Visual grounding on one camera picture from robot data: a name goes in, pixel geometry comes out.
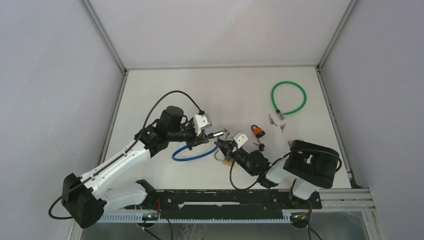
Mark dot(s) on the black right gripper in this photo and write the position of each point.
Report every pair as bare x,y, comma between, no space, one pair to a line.
228,148

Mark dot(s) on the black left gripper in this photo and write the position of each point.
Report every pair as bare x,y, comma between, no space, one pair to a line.
196,140

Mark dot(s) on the blue cable lock keys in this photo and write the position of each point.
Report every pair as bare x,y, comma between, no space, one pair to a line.
226,133

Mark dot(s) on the large brass padlock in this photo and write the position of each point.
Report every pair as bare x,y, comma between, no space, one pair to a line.
221,158

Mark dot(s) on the orange black key fob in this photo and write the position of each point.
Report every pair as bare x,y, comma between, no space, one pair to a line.
257,131

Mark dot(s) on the green cable lock keys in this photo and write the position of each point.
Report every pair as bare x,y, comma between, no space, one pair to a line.
271,120

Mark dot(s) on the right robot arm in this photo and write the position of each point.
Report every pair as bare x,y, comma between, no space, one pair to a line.
312,166

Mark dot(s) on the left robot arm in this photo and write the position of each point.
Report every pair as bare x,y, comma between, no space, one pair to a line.
88,196

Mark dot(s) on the black-headed key bunch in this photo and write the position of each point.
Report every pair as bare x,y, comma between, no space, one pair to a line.
260,145

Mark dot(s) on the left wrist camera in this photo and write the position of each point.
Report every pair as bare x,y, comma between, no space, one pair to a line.
201,122

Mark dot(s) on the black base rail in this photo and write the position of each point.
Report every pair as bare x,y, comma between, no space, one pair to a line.
226,202

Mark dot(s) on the white slotted cable duct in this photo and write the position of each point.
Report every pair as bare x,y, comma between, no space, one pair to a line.
150,217

